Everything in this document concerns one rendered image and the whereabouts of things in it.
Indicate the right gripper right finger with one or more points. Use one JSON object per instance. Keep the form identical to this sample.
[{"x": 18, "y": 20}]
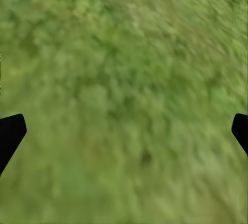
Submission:
[{"x": 240, "y": 130}]

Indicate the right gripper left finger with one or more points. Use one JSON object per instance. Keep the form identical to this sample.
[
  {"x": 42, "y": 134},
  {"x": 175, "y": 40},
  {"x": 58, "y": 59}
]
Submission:
[{"x": 12, "y": 131}]

